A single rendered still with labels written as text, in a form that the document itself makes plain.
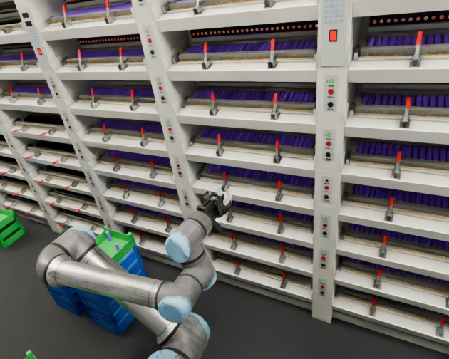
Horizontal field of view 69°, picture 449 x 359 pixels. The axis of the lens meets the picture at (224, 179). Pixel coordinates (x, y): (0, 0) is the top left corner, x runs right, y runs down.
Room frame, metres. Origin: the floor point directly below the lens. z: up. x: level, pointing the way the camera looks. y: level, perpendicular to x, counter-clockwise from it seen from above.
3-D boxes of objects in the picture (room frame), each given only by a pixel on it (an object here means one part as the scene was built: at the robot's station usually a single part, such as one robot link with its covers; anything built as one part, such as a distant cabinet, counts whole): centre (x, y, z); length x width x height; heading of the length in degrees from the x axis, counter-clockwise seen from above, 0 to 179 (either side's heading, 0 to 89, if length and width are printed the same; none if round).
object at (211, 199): (0.96, 0.07, 0.85); 0.12 x 0.08 x 0.09; 148
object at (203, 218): (0.89, 0.11, 0.85); 0.10 x 0.05 x 0.09; 58
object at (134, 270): (1.30, 0.69, 0.28); 0.30 x 0.20 x 0.08; 148
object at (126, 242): (1.30, 0.69, 0.44); 0.30 x 0.20 x 0.08; 148
